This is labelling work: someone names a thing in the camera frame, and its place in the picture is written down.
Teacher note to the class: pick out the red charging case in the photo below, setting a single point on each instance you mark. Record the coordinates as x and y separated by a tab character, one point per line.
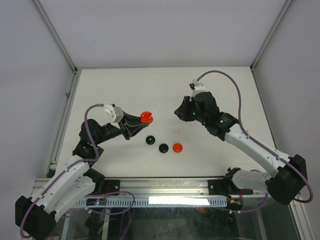
177	147
146	117

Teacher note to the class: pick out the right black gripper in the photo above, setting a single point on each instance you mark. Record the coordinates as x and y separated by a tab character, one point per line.
182	111

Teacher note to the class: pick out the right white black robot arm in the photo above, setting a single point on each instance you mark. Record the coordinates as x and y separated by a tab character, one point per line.
284	176

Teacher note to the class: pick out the aluminium frame post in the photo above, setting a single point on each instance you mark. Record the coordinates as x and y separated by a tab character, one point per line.
274	27
54	34

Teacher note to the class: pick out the right aluminium frame post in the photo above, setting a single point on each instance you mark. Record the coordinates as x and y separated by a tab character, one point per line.
274	27

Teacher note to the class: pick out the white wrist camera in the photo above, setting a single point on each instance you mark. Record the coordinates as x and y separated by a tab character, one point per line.
114	114
197	87

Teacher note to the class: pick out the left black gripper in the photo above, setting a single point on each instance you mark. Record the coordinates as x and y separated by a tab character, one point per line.
125	127

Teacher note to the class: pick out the black earbud charging case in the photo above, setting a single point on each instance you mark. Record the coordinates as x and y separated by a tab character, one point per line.
163	148

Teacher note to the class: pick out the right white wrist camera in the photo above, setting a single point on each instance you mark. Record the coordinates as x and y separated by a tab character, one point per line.
197	87

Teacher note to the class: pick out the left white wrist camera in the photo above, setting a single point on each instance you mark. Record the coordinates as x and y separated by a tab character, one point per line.
114	114

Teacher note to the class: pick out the small green circuit board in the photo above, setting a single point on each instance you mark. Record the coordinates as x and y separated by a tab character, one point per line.
96	202

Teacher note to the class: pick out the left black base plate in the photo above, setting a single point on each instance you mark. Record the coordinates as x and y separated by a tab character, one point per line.
110	186

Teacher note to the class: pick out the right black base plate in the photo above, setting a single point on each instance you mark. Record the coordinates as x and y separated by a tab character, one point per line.
220	187

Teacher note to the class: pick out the left aluminium frame post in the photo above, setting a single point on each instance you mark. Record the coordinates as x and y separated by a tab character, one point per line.
54	34

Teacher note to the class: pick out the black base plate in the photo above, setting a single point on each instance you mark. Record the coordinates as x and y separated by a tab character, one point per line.
110	186
220	187

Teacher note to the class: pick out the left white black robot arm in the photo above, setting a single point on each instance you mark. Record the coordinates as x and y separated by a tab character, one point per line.
37	215

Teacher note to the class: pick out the grey slotted cable duct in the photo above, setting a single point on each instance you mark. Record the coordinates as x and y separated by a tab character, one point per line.
157	202

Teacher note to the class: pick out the aluminium mounting rail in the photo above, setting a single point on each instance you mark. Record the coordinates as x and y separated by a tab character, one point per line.
192	187

